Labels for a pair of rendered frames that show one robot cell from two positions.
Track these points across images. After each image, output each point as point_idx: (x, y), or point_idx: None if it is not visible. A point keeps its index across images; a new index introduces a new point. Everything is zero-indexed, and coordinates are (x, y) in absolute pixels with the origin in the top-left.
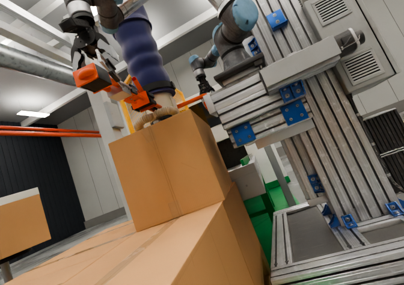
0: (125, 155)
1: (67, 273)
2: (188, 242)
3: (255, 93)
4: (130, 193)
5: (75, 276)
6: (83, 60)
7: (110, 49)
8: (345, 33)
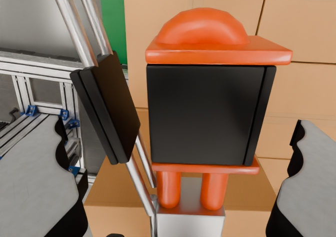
0: (241, 179)
1: (281, 29)
2: None
3: None
4: None
5: (256, 3)
6: (273, 206)
7: (19, 143)
8: None
